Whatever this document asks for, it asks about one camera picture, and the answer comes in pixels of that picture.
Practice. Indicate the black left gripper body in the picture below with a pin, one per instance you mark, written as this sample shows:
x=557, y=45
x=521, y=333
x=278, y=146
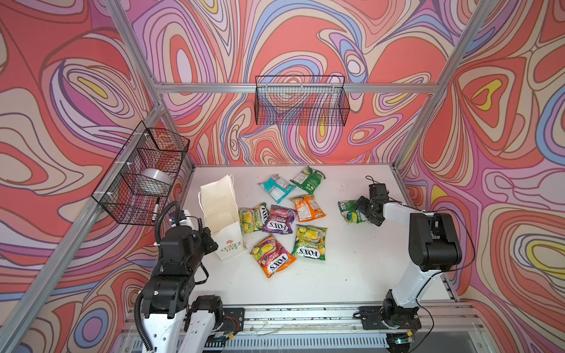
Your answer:
x=201, y=245

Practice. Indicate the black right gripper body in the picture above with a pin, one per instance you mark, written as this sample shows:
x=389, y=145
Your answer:
x=365, y=206

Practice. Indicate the white paper gift bag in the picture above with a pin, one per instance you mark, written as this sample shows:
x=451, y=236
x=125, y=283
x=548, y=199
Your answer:
x=220, y=210

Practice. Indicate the orange white snack packet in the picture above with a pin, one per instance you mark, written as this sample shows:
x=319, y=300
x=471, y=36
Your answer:
x=307, y=208

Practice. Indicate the green yellow Fox's candy packet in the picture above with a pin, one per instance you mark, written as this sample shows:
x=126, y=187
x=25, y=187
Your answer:
x=310, y=242

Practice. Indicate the orange Fox's candy packet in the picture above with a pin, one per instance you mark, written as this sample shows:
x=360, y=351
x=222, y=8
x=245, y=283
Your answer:
x=272, y=256

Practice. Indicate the purple Fox's candy packet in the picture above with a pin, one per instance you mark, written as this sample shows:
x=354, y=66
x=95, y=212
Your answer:
x=279, y=220

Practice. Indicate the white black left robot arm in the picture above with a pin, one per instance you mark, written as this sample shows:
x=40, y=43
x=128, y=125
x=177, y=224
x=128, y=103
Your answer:
x=165, y=318

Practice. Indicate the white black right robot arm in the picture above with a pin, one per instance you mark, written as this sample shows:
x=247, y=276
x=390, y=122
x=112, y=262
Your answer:
x=433, y=247

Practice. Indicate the marker pen in basket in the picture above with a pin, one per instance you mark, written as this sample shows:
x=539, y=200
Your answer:
x=155, y=210

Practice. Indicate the dark green snack packet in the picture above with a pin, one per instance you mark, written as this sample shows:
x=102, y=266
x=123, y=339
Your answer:
x=308, y=179

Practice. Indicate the white tape roll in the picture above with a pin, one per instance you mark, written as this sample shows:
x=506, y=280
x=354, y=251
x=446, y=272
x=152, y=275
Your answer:
x=154, y=182

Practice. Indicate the teal snack packet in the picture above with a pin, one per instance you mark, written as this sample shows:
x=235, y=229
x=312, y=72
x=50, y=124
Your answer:
x=277, y=187

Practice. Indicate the black wire basket left wall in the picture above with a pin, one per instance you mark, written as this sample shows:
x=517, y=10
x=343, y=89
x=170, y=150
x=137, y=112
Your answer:
x=147, y=167

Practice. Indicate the black wire basket wall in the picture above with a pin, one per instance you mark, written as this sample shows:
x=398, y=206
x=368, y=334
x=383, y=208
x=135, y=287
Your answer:
x=301, y=100
x=147, y=167

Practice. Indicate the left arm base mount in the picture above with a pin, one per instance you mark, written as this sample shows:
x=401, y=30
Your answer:
x=209, y=324

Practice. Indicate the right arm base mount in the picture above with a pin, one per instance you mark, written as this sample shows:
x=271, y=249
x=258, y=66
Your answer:
x=387, y=317

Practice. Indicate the black wire basket back wall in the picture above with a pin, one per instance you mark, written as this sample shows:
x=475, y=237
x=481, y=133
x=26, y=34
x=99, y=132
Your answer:
x=301, y=100

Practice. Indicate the aluminium front rail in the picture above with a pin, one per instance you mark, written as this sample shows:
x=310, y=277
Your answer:
x=342, y=327

